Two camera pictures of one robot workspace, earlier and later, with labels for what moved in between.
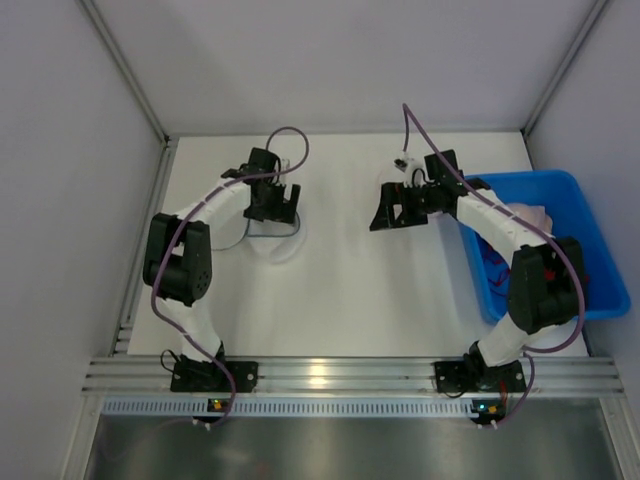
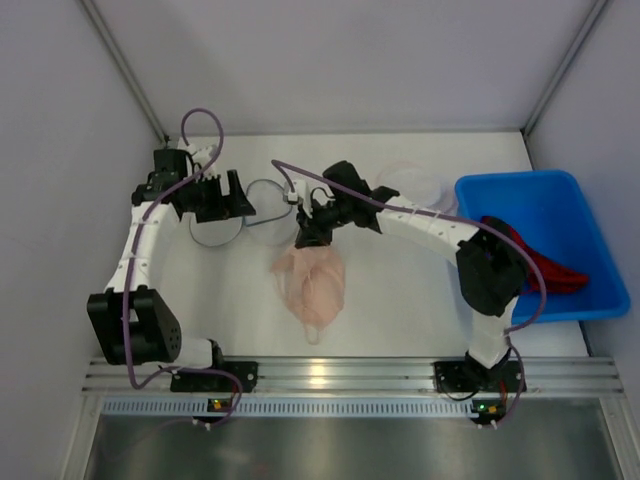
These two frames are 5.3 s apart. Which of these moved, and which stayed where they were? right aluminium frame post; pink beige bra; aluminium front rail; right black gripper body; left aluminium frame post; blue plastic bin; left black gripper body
Moved: right black gripper body; pink beige bra; left black gripper body
Stayed: left aluminium frame post; aluminium front rail; right aluminium frame post; blue plastic bin
